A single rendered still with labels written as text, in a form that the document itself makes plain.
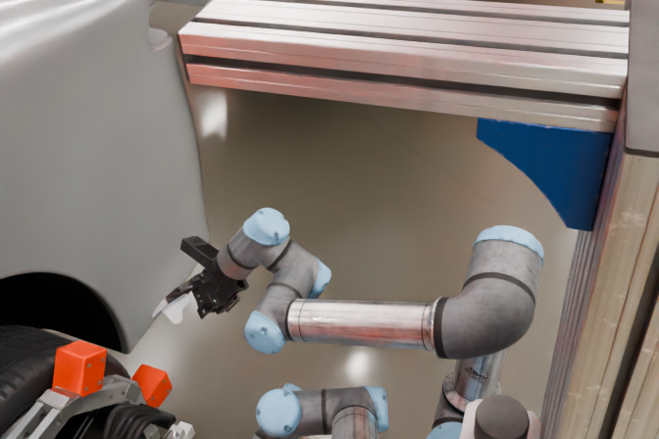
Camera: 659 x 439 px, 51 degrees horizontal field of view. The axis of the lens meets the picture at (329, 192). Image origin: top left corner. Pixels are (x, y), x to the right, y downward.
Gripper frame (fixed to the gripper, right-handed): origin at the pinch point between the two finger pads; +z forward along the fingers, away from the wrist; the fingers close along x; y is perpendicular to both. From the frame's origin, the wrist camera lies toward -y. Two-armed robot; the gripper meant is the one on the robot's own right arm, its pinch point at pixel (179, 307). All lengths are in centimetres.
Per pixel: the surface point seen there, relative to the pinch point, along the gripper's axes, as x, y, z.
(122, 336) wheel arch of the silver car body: 13.6, -13.8, 44.6
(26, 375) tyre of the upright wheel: -27.2, -0.6, 17.3
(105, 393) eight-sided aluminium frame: -12.2, 7.2, 19.4
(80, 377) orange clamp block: -19.5, 4.4, 13.0
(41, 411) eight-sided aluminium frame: -26.5, 6.8, 18.5
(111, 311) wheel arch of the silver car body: 8.3, -18.2, 36.2
